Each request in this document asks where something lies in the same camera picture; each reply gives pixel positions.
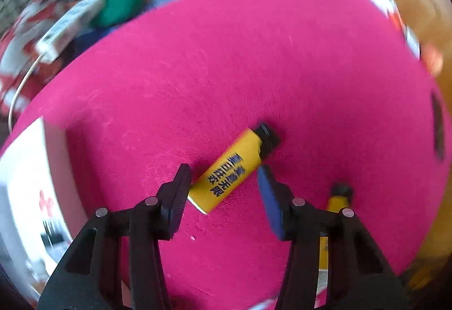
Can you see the yellow lighter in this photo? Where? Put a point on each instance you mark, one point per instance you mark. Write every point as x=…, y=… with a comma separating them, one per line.
x=335, y=204

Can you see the white power strip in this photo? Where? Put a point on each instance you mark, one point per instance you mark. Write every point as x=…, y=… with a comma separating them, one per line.
x=67, y=31

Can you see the dark flat object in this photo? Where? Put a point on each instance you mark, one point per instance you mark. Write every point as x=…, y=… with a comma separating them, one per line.
x=438, y=126

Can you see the bundle of white pens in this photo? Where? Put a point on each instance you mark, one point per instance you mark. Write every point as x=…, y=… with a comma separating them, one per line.
x=388, y=2

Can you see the white tray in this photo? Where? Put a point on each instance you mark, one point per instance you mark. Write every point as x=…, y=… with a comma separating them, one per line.
x=24, y=183

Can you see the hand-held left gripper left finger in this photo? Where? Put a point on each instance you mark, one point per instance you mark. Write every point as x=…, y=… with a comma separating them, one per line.
x=178, y=197

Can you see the yellow bottle with black cap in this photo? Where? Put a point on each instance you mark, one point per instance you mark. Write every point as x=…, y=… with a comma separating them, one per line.
x=229, y=172

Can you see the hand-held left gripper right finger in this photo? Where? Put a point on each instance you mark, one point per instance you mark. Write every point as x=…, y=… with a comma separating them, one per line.
x=272, y=200

